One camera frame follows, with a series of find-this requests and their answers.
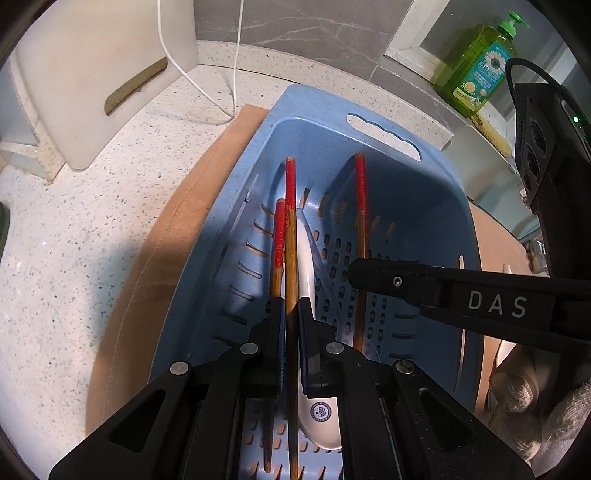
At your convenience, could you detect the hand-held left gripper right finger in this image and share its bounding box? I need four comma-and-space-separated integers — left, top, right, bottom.
299, 296, 535, 480

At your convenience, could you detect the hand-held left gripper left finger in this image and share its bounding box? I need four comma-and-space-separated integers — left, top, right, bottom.
48, 296, 288, 480

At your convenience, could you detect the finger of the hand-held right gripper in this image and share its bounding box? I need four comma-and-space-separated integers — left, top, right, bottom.
348, 257, 457, 306
417, 302, 465, 325

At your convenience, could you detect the blue plastic basket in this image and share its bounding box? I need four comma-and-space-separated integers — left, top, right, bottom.
147, 84, 485, 480

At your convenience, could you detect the red-tipped wooden chopstick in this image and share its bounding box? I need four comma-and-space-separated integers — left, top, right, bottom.
353, 153, 370, 349
284, 158, 301, 480
263, 198, 287, 474

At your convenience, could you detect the white ceramic spoon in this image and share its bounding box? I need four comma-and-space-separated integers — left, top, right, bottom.
295, 217, 343, 450

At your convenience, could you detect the person's right hand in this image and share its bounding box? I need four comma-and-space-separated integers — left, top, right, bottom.
488, 344, 591, 472

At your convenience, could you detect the yellow sponge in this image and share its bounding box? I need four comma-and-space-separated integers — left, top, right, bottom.
470, 113, 519, 158

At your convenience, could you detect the green dish soap bottle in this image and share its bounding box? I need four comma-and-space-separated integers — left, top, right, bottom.
431, 11, 531, 117

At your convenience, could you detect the window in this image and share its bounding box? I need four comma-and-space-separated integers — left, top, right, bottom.
383, 0, 469, 70

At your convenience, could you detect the dark green appliance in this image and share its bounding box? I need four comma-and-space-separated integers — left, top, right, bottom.
0, 202, 12, 252

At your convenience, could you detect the white cutting board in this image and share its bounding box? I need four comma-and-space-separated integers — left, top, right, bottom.
8, 0, 200, 171

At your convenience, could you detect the black cable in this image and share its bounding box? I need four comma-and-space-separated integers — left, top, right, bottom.
505, 57, 571, 95

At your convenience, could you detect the white power cable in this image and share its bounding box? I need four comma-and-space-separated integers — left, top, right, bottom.
156, 0, 245, 124

